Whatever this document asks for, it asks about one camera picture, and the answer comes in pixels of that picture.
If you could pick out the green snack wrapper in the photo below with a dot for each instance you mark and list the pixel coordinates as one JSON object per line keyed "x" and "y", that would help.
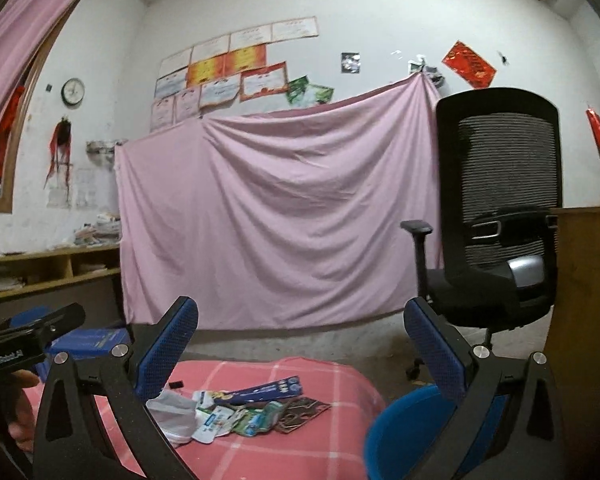
{"x": 254, "y": 421}

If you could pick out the wooden desk panel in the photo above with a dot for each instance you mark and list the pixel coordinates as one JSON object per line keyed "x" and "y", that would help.
{"x": 573, "y": 340}

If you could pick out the wooden wall shelf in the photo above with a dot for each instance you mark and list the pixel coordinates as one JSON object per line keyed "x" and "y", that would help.
{"x": 32, "y": 272}

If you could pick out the red hanging wall charm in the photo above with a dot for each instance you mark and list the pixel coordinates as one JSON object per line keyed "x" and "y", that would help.
{"x": 594, "y": 120}

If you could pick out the white green packet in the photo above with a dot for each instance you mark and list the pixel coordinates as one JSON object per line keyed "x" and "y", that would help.
{"x": 218, "y": 423}

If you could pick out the person's left hand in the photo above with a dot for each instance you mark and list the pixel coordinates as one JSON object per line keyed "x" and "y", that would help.
{"x": 17, "y": 408}

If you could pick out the blue plastic trash bucket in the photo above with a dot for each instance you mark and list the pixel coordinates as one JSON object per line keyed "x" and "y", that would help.
{"x": 403, "y": 433}

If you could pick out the pink hanging bedsheet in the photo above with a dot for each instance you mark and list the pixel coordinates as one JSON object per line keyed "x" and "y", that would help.
{"x": 280, "y": 221}

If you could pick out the blue cardboard box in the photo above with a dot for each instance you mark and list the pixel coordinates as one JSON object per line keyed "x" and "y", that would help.
{"x": 83, "y": 344}

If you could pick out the round wall clock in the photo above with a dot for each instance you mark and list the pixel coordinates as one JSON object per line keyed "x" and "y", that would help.
{"x": 73, "y": 92}

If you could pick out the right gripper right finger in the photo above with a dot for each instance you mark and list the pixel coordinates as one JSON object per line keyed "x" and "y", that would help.
{"x": 506, "y": 423}

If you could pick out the stack of papers on shelf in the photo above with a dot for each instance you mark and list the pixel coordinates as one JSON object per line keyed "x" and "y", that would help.
{"x": 105, "y": 230}

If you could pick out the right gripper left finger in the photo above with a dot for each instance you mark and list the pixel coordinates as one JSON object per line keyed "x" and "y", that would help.
{"x": 71, "y": 441}

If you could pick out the dark blue snack wrapper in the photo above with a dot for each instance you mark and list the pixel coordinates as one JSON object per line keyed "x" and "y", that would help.
{"x": 282, "y": 389}

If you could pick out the red framed certificate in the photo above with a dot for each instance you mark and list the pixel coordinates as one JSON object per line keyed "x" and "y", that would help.
{"x": 265, "y": 81}

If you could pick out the red tassel wall ornament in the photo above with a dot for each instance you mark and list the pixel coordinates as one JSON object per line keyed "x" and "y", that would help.
{"x": 60, "y": 152}

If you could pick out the pink checkered table cloth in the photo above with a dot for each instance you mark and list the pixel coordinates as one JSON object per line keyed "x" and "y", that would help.
{"x": 330, "y": 446}

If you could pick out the black mesh office chair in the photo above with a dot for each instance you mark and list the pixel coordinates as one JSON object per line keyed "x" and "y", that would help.
{"x": 500, "y": 176}

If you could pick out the red square wall poster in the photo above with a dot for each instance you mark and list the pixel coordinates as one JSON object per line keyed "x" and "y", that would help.
{"x": 467, "y": 64}

